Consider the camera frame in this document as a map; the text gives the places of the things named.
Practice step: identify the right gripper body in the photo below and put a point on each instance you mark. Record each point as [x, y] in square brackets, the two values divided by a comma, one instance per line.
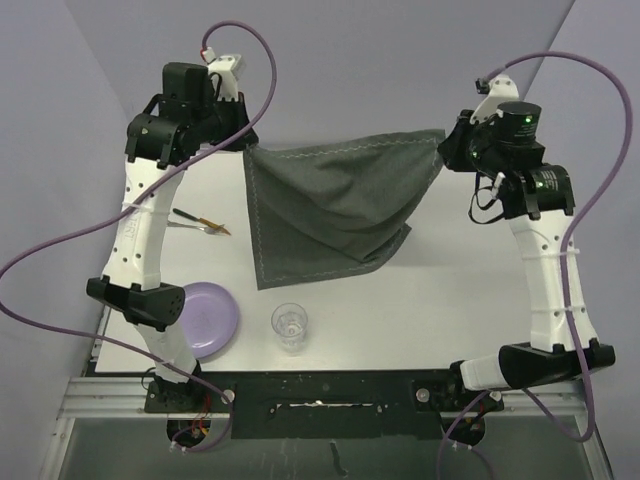
[486, 155]

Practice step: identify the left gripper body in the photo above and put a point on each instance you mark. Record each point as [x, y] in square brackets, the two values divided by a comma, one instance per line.
[219, 119]

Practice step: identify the grey cloth napkin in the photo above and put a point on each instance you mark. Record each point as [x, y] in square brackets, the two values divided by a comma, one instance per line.
[326, 212]

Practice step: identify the purple plate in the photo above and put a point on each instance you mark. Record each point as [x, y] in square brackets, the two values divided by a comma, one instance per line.
[209, 318]

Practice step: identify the clear drinking glass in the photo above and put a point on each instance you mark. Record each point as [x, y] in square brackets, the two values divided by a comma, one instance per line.
[289, 322]

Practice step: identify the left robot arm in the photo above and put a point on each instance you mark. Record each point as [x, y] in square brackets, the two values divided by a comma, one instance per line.
[131, 280]

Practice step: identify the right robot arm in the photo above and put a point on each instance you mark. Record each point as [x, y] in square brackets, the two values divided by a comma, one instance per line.
[538, 204]

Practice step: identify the silver fork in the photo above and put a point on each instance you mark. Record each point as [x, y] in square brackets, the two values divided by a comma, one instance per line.
[205, 229]

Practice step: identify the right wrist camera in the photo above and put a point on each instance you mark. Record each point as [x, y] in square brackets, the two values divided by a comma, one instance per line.
[496, 91]

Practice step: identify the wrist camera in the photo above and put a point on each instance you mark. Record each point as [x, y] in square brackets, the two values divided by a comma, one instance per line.
[224, 72]
[496, 91]

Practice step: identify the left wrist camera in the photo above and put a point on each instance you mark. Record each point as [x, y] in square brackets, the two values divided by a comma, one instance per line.
[224, 72]

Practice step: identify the green handled knife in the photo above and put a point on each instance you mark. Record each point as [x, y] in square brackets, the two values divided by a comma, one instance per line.
[200, 220]

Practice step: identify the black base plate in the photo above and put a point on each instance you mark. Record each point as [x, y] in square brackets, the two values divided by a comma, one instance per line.
[425, 398]

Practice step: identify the aluminium frame rail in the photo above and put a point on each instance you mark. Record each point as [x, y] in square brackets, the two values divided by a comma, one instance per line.
[128, 397]

